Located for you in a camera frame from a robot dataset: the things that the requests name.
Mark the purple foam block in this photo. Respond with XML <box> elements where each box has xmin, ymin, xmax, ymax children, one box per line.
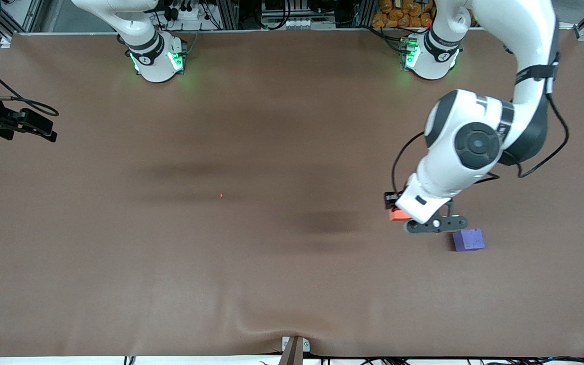
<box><xmin>452</xmin><ymin>229</ymin><xmax>486</xmax><ymax>252</ymax></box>

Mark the brown table mat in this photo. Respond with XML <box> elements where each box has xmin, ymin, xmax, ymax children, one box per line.
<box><xmin>0</xmin><ymin>28</ymin><xmax>584</xmax><ymax>358</ymax></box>

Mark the white power strip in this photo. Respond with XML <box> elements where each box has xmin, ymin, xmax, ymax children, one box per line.
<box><xmin>168</xmin><ymin>5</ymin><xmax>201</xmax><ymax>21</ymax></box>

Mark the orange snack bag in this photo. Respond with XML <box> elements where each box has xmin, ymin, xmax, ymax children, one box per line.
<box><xmin>372</xmin><ymin>0</ymin><xmax>437</xmax><ymax>29</ymax></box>

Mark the white connector row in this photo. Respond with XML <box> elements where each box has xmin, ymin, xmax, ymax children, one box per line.
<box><xmin>272</xmin><ymin>18</ymin><xmax>314</xmax><ymax>30</ymax></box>

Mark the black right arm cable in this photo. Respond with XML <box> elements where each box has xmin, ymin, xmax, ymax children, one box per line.
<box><xmin>0</xmin><ymin>51</ymin><xmax>60</xmax><ymax>118</ymax></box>

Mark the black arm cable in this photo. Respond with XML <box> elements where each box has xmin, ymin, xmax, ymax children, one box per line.
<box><xmin>0</xmin><ymin>51</ymin><xmax>60</xmax><ymax>118</ymax></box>
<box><xmin>391</xmin><ymin>66</ymin><xmax>570</xmax><ymax>203</ymax></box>

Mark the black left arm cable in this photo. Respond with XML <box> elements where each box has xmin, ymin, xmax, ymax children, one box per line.
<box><xmin>391</xmin><ymin>66</ymin><xmax>570</xmax><ymax>203</ymax></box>

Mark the grey metal clamp bracket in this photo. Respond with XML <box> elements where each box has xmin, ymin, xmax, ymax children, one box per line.
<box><xmin>281</xmin><ymin>336</ymin><xmax>311</xmax><ymax>353</ymax></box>

